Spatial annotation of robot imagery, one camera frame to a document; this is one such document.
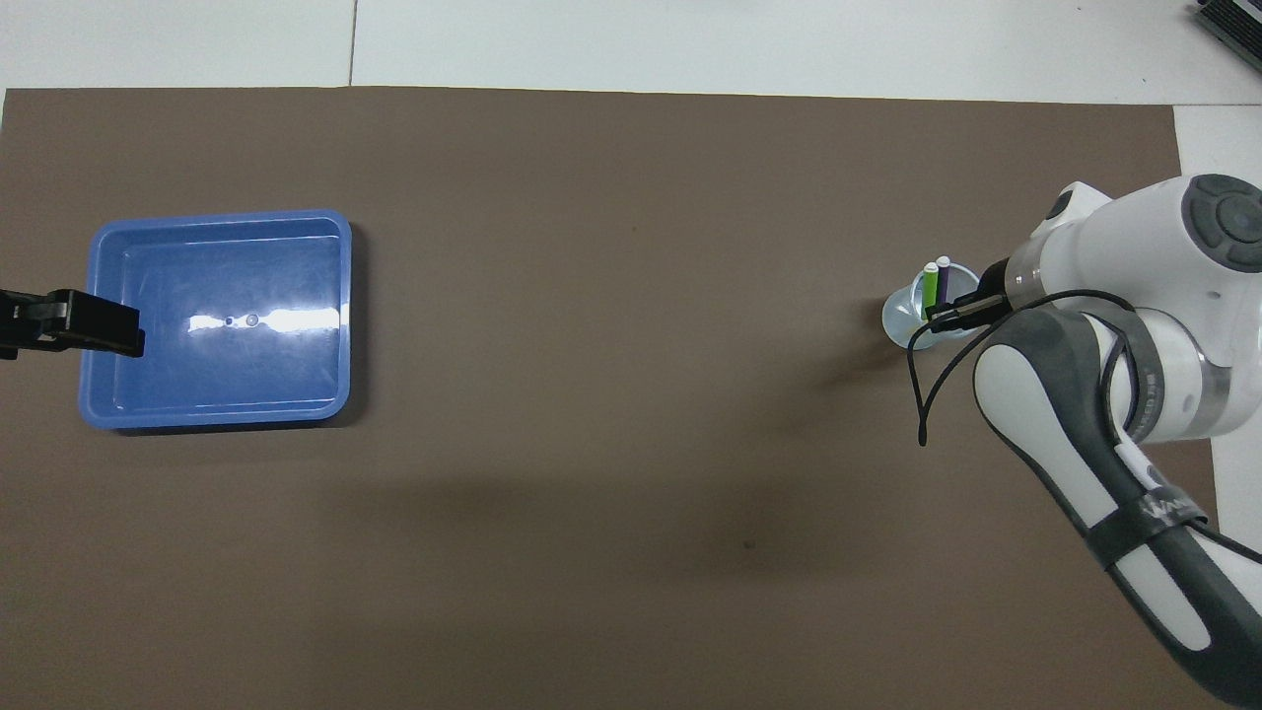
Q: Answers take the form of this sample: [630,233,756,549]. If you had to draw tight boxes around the blue plastic tray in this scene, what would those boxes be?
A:
[78,209,353,432]

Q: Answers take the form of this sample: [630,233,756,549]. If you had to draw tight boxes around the grey ribbed device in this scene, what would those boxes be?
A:
[1193,0,1262,60]

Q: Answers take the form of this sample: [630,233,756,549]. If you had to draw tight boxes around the brown table mat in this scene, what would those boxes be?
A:
[0,87,1241,710]

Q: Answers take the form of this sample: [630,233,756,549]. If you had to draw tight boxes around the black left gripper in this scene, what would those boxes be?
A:
[0,289,146,360]

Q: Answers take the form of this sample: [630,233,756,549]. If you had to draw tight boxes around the translucent plastic cup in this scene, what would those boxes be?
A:
[881,261,983,352]

